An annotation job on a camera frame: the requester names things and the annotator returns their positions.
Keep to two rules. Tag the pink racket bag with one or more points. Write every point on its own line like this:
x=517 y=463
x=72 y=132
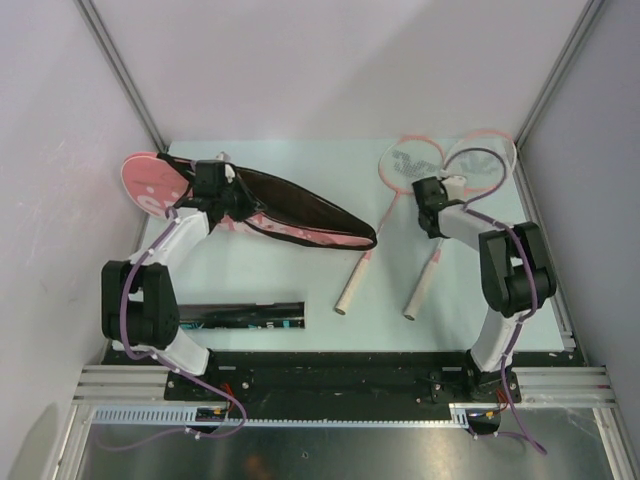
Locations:
x=288 y=212

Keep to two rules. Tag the right aluminium frame post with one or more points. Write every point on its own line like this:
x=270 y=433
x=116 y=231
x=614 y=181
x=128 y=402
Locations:
x=580 y=33

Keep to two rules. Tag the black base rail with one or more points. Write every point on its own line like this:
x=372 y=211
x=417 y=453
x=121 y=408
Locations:
x=346 y=387

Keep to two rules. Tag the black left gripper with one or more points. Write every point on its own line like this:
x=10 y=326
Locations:
x=251 y=204

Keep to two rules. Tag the left aluminium frame post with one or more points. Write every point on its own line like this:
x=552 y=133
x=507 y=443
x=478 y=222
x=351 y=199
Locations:
x=114 y=59

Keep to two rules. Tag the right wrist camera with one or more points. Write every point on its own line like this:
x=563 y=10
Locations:
x=454 y=185

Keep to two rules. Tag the pink badminton racket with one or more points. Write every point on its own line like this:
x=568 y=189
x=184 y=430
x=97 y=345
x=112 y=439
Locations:
x=409 y=159
x=483 y=159

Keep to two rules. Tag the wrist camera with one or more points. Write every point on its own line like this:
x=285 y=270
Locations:
x=454 y=185
x=227 y=168

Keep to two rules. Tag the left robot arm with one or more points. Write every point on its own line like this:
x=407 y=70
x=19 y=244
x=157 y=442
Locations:
x=139 y=309

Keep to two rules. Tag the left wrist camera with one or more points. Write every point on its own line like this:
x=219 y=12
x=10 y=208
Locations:
x=227 y=168

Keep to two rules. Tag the black shuttlecock tube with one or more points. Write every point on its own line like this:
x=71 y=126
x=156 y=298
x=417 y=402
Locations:
x=255 y=316

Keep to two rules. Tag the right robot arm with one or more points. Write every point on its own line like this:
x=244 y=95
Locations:
x=516 y=273

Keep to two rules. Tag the aluminium frame post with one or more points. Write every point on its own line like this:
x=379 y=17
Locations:
x=114 y=59
x=580 y=33

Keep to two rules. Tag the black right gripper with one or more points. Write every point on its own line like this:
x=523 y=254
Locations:
x=444 y=236

